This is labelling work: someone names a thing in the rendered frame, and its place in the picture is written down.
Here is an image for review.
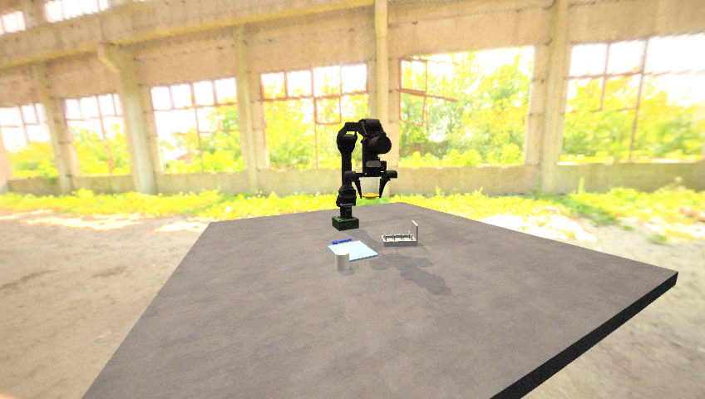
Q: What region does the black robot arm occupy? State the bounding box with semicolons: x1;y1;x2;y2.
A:
336;118;392;220

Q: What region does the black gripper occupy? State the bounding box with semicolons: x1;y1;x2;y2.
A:
344;155;397;198

